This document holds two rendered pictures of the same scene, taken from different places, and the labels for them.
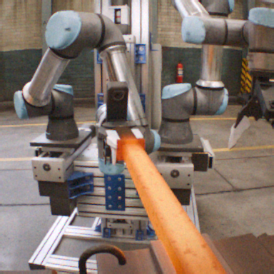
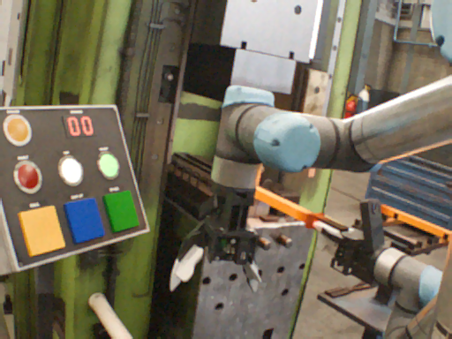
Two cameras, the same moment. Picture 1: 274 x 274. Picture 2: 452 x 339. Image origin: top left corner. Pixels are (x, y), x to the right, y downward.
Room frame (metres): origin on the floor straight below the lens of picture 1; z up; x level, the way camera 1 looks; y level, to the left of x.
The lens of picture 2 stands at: (1.33, -0.62, 1.32)
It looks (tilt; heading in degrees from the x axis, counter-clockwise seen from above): 14 degrees down; 155
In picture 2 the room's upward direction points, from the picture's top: 10 degrees clockwise
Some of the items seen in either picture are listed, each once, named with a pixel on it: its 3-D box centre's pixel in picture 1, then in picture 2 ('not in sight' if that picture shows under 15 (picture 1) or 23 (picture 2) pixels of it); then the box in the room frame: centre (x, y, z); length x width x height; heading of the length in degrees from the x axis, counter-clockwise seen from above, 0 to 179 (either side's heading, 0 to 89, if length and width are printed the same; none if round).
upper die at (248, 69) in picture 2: not in sight; (222, 64); (0.01, -0.10, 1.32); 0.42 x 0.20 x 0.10; 11
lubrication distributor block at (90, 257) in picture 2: not in sight; (93, 248); (0.17, -0.45, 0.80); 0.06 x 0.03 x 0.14; 101
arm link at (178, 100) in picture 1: (178, 100); not in sight; (1.17, -0.18, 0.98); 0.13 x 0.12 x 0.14; 91
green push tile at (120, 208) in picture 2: not in sight; (119, 211); (0.45, -0.44, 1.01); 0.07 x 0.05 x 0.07; 126
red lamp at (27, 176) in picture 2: not in sight; (27, 177); (0.53, -0.63, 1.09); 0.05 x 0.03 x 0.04; 101
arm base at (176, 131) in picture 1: (175, 128); not in sight; (1.17, -0.17, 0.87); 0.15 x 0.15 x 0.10
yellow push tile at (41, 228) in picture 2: not in sight; (41, 230); (0.57, -0.61, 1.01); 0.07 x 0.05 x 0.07; 126
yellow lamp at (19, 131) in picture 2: not in sight; (17, 130); (0.50, -0.66, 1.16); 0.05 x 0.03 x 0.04; 101
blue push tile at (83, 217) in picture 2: not in sight; (83, 220); (0.51, -0.53, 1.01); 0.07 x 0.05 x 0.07; 126
